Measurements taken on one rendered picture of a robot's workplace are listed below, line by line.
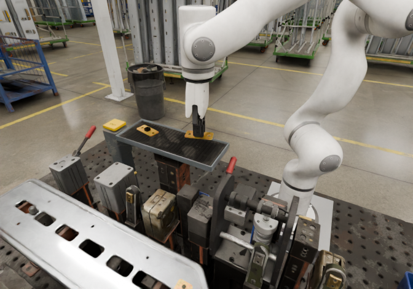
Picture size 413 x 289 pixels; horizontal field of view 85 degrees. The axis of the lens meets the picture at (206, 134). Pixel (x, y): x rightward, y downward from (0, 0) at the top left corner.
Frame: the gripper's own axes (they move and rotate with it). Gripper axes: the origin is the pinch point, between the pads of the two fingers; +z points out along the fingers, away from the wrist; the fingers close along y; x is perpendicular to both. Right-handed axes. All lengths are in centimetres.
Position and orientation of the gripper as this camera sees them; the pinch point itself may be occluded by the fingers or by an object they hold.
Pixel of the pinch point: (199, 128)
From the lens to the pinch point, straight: 67.2
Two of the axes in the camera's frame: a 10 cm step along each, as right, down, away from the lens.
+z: 0.0, 8.5, 5.3
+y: -1.7, 5.2, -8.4
